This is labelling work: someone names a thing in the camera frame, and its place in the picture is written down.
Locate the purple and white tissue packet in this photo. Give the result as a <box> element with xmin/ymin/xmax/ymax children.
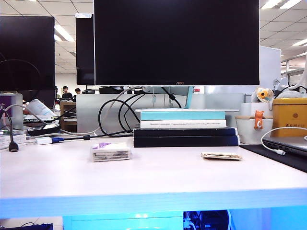
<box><xmin>90</xmin><ymin>142</ymin><xmax>132</xmax><ymax>162</ymax></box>

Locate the beige tissue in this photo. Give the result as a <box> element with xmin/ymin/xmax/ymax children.
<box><xmin>201</xmin><ymin>151</ymin><xmax>243</xmax><ymax>161</ymax></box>

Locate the teal book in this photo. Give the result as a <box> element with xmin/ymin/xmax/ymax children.
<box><xmin>140</xmin><ymin>111</ymin><xmax>226</xmax><ymax>121</ymax></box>

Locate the thin black book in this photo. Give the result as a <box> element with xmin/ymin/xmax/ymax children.
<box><xmin>133</xmin><ymin>127</ymin><xmax>238</xmax><ymax>137</ymax></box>

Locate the thick black book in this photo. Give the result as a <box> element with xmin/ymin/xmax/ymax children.
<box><xmin>133</xmin><ymin>135</ymin><xmax>240</xmax><ymax>148</ymax></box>

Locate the black AOC monitor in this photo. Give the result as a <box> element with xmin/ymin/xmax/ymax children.
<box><xmin>94</xmin><ymin>0</ymin><xmax>260</xmax><ymax>86</ymax></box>

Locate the wooden shelf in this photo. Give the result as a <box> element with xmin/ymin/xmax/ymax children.
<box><xmin>59</xmin><ymin>101</ymin><xmax>78</xmax><ymax>133</ymax></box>

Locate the person in black shirt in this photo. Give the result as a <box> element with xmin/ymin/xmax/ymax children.
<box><xmin>61</xmin><ymin>86</ymin><xmax>73</xmax><ymax>101</ymax></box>

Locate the narrow black monitor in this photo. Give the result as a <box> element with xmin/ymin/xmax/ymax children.
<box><xmin>75</xmin><ymin>13</ymin><xmax>95</xmax><ymax>85</ymax></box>

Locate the white ceramic pot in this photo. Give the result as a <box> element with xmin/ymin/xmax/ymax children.
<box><xmin>235</xmin><ymin>103</ymin><xmax>274</xmax><ymax>145</ymax></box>

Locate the orange cat figure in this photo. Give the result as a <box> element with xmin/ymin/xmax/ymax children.
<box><xmin>254</xmin><ymin>110</ymin><xmax>266</xmax><ymax>132</ymax></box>

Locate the sunflower plush toy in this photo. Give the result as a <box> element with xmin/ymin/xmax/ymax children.
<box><xmin>250</xmin><ymin>87</ymin><xmax>275</xmax><ymax>104</ymax></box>

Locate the black flat tray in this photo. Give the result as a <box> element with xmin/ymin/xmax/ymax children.
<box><xmin>26</xmin><ymin>124</ymin><xmax>61</xmax><ymax>136</ymax></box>

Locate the white plastic bottle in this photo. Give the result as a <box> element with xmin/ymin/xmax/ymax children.
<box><xmin>25</xmin><ymin>98</ymin><xmax>58</xmax><ymax>119</ymax></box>

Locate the white adapter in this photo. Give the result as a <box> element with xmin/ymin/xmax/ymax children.
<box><xmin>35</xmin><ymin>137</ymin><xmax>53</xmax><ymax>146</ymax></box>

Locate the black equipment under table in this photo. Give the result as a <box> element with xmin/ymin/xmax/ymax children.
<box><xmin>183</xmin><ymin>210</ymin><xmax>230</xmax><ymax>230</ymax></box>

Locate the white partition board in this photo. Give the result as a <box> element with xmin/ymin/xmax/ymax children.
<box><xmin>259</xmin><ymin>46</ymin><xmax>282</xmax><ymax>85</ymax></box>

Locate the white plush toy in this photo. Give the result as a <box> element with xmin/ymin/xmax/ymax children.
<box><xmin>273</xmin><ymin>72</ymin><xmax>307</xmax><ymax>99</ymax></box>

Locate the grey laptop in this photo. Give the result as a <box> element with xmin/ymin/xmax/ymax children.
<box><xmin>262</xmin><ymin>135</ymin><xmax>307</xmax><ymax>159</ymax></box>

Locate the yellow tin box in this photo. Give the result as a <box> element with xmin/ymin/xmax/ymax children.
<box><xmin>272</xmin><ymin>97</ymin><xmax>307</xmax><ymax>138</ymax></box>

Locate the large black monitor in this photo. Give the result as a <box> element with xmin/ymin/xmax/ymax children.
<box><xmin>0</xmin><ymin>15</ymin><xmax>56</xmax><ymax>92</ymax></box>

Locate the purple box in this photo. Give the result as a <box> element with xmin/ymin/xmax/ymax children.
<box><xmin>0</xmin><ymin>93</ymin><xmax>24</xmax><ymax>130</ymax></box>

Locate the small white box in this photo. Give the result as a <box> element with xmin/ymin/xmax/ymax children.
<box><xmin>0</xmin><ymin>134</ymin><xmax>27</xmax><ymax>150</ymax></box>

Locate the black bag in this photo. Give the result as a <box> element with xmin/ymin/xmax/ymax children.
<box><xmin>19</xmin><ymin>222</ymin><xmax>54</xmax><ymax>230</ymax></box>

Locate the black cable with ferrite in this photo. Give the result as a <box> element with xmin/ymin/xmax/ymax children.
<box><xmin>161</xmin><ymin>86</ymin><xmax>183</xmax><ymax>108</ymax></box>

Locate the black looped cable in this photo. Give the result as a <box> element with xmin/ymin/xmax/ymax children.
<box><xmin>98</xmin><ymin>92</ymin><xmax>147</xmax><ymax>138</ymax></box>
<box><xmin>118</xmin><ymin>93</ymin><xmax>147</xmax><ymax>133</ymax></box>

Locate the white charging cable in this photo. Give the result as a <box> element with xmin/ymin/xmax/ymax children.
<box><xmin>261</xmin><ymin>126</ymin><xmax>307</xmax><ymax>156</ymax></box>

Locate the black HDMI cable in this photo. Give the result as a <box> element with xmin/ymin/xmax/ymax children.
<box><xmin>0</xmin><ymin>110</ymin><xmax>20</xmax><ymax>153</ymax></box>

